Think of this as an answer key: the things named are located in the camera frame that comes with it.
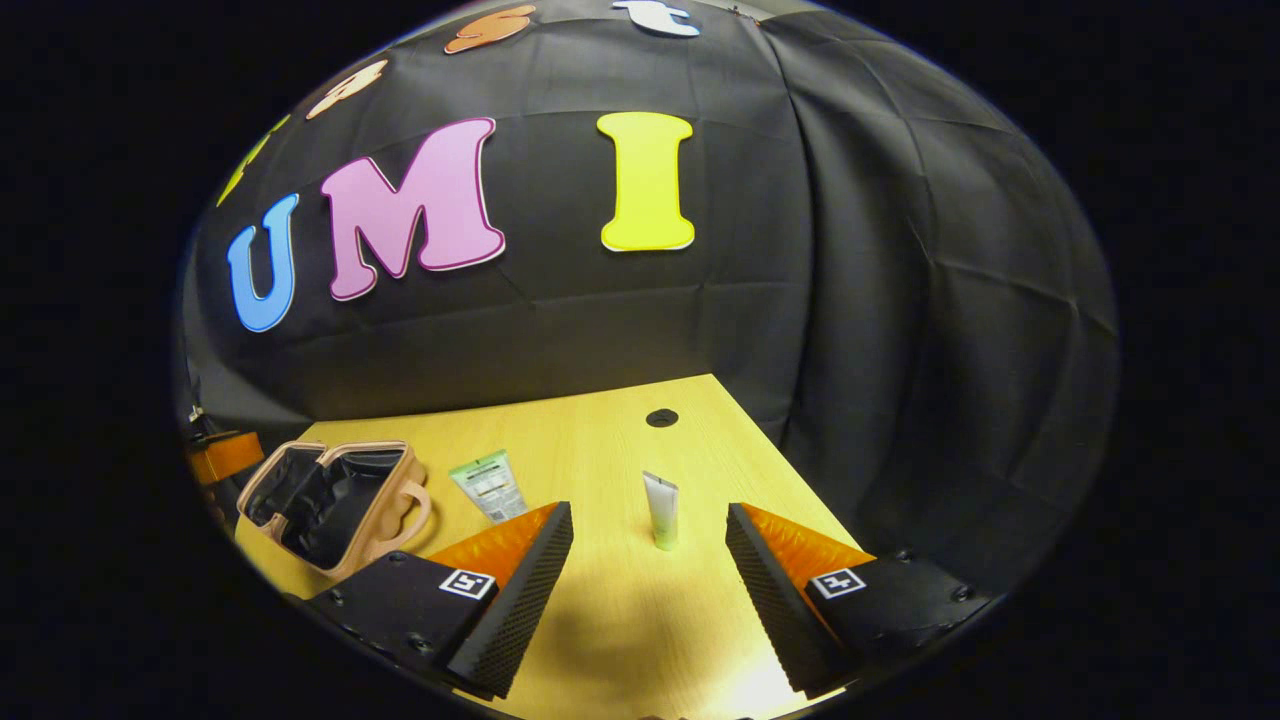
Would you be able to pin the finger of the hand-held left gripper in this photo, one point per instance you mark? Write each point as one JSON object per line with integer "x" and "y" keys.
{"x": 228, "y": 460}

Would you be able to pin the white tube with green label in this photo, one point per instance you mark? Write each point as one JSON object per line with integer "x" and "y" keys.
{"x": 488, "y": 485}

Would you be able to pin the white tube with green cap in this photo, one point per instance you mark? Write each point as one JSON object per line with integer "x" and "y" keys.
{"x": 661, "y": 505}

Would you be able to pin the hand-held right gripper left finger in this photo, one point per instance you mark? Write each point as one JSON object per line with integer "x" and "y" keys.
{"x": 520, "y": 610}

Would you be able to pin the pink suitcase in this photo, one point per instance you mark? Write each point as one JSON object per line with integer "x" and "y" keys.
{"x": 320, "y": 500}

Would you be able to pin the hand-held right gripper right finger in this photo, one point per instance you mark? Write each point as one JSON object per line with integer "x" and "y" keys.
{"x": 775, "y": 610}

